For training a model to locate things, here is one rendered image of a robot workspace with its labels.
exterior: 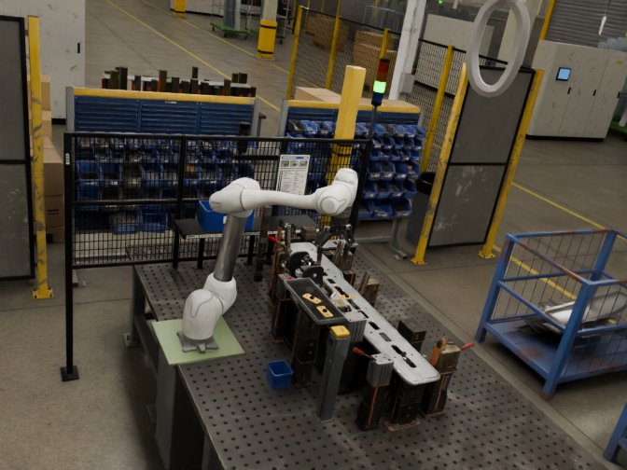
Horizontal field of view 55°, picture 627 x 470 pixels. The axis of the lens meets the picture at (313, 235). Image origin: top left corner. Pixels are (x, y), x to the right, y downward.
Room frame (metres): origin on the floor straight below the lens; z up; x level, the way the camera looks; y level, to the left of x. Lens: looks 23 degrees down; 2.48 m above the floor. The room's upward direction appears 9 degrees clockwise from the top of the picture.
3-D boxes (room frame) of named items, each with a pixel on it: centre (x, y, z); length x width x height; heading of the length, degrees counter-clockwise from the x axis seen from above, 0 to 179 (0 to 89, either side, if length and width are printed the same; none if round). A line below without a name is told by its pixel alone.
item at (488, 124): (5.85, -1.49, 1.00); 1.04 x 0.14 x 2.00; 120
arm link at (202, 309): (2.58, 0.49, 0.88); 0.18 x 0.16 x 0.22; 166
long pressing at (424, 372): (2.74, -0.24, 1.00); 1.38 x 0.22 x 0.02; 30
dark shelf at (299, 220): (3.44, 0.40, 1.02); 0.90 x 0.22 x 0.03; 120
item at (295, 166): (3.69, 0.20, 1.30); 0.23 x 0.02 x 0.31; 120
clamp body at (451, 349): (2.34, -0.68, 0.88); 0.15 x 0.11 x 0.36; 120
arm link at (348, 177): (2.45, -0.10, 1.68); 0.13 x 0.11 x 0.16; 166
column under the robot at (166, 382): (2.57, 0.49, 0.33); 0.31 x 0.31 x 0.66; 30
